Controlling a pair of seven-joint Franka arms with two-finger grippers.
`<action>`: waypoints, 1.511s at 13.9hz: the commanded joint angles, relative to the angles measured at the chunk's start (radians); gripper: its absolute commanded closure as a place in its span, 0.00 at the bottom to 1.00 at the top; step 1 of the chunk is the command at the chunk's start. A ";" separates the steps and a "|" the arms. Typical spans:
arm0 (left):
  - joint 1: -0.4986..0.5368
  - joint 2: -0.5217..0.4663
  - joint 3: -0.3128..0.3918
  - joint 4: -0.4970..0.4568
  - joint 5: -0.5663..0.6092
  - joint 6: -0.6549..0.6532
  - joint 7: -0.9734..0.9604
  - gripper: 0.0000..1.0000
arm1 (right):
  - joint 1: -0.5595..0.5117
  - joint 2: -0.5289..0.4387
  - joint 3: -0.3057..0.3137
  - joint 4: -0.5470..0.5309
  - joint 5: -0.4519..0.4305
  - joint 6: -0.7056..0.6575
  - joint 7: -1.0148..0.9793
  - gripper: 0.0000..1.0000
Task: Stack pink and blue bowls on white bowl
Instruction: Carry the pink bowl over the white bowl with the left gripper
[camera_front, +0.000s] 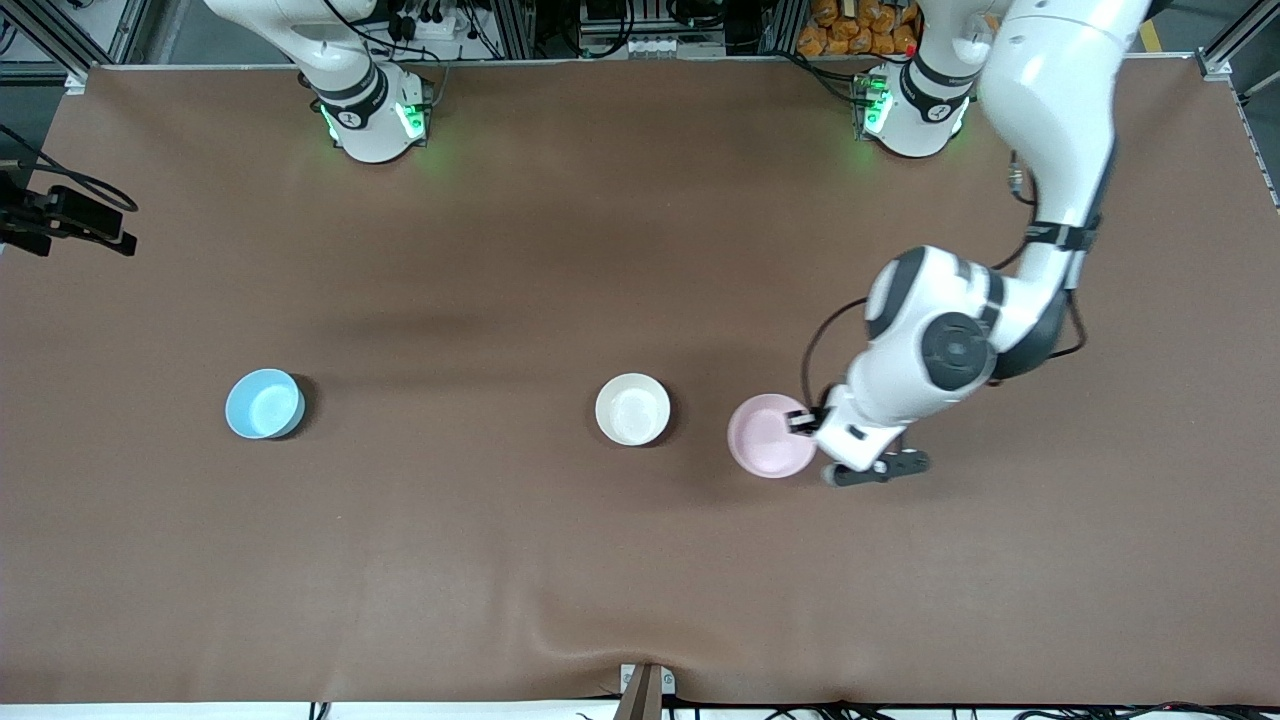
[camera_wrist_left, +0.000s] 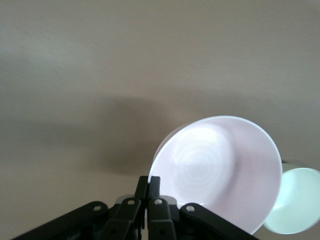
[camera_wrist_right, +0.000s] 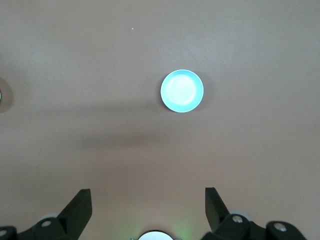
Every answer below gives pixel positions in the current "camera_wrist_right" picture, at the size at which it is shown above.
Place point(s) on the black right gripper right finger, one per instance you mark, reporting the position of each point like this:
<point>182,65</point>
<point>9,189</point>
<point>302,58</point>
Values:
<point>215,210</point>

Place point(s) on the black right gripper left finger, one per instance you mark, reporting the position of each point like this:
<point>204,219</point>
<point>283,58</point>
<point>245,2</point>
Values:
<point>75,212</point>

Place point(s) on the blue bowl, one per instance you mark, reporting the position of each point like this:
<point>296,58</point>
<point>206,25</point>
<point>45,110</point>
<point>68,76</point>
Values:
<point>182,91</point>

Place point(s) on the brown table cloth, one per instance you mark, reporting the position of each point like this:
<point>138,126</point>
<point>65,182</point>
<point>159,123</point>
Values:
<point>100,50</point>

